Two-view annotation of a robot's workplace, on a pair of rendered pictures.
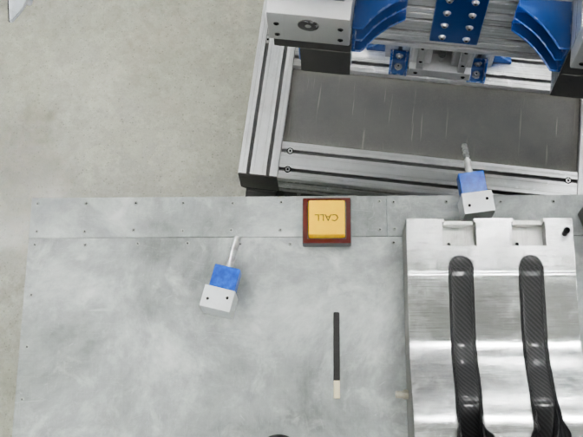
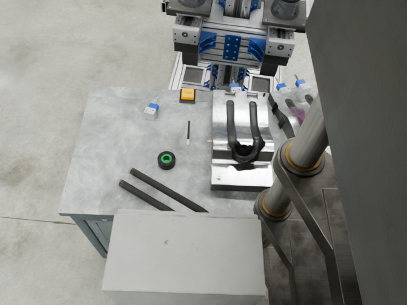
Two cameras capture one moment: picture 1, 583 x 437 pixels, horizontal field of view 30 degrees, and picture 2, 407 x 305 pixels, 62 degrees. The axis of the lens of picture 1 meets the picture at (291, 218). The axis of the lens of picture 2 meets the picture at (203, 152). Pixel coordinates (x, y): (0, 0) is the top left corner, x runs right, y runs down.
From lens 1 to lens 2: 73 cm
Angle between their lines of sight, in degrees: 14
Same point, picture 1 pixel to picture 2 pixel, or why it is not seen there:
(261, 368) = (163, 135)
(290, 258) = (175, 106)
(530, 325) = (252, 120)
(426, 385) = (217, 131)
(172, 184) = not seen: hidden behind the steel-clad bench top
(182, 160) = not seen: hidden behind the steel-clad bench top
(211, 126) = not seen: hidden behind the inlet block
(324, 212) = (187, 91)
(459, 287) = (229, 109)
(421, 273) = (217, 104)
